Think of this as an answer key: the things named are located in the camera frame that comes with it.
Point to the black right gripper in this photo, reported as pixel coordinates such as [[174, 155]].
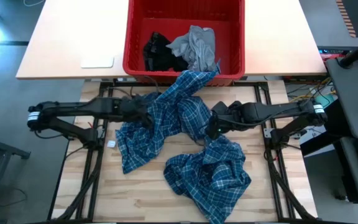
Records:
[[228, 113]]

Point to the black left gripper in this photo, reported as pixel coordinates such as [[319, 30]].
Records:
[[135, 110]]

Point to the blue plaid pajama pants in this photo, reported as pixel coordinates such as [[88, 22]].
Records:
[[179, 112]]

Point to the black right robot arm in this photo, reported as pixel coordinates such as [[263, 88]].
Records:
[[275, 112]]

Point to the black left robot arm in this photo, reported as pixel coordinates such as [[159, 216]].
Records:
[[73, 109]]

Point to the red plastic laundry bin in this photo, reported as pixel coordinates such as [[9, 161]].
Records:
[[132, 37]]

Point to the small white tag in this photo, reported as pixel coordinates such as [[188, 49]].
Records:
[[111, 144]]

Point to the black garment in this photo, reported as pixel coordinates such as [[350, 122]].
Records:
[[158, 53]]

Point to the white rectangular pad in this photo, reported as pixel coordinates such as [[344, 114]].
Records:
[[97, 61]]

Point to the grey garment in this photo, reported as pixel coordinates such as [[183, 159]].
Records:
[[194, 46]]

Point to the light wood side table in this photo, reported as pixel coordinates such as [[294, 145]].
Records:
[[73, 31]]

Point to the red electronic device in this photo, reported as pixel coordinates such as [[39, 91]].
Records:
[[331, 56]]

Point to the black operator desk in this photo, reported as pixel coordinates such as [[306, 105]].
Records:
[[353, 93]]

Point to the black aluminium table frame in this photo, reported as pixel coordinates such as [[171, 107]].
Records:
[[259, 90]]

